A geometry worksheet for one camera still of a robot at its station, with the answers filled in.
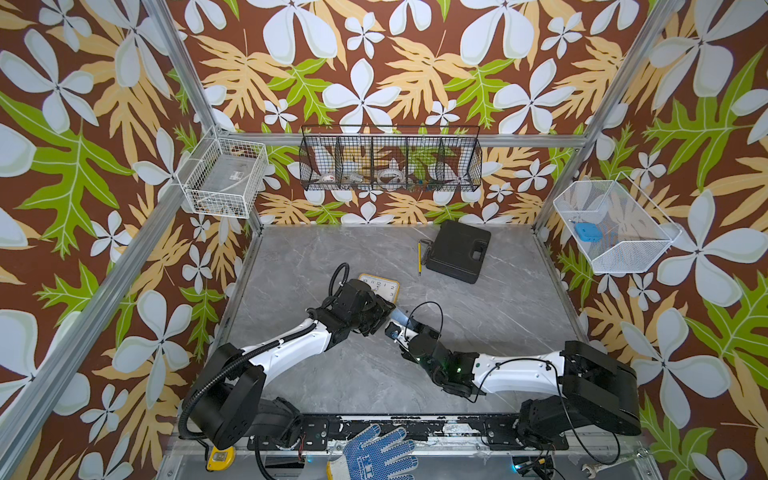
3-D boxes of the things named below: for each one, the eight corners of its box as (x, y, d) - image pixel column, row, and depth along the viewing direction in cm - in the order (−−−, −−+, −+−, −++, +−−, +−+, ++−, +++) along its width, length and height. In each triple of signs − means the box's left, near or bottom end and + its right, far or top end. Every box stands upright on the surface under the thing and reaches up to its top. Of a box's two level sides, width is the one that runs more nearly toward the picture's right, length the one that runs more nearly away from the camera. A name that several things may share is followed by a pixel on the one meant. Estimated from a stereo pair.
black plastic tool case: (413, 264, 110) (414, 255, 106) (432, 223, 124) (434, 214, 120) (475, 285, 104) (478, 277, 100) (488, 240, 118) (492, 231, 114)
